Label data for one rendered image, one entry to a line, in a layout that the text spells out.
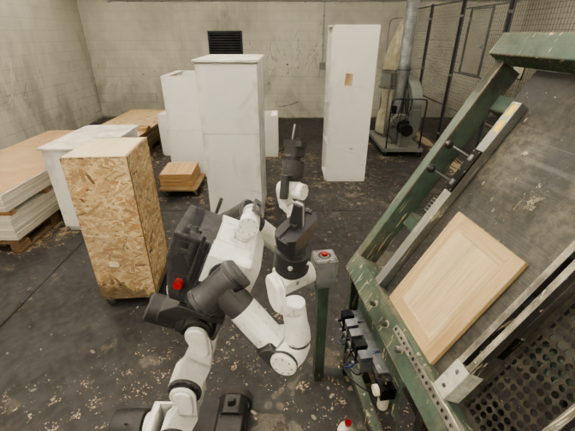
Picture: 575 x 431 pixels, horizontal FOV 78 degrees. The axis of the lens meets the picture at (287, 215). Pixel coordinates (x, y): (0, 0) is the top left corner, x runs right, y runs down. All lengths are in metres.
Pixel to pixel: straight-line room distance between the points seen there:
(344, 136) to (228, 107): 2.11
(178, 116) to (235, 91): 2.10
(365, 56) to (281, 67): 4.57
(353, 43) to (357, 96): 0.64
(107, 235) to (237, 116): 1.59
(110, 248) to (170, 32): 7.38
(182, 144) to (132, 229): 2.93
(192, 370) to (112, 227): 1.47
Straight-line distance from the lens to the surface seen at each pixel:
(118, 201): 2.69
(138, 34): 9.92
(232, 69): 3.46
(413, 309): 1.60
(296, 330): 1.00
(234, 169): 3.67
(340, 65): 4.95
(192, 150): 5.51
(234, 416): 2.13
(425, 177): 1.86
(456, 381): 1.34
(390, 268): 1.73
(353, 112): 5.07
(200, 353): 1.48
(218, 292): 1.02
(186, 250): 1.17
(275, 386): 2.45
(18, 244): 4.41
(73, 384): 2.81
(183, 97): 5.38
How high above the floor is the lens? 1.96
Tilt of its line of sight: 27 degrees down
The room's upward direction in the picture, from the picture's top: straight up
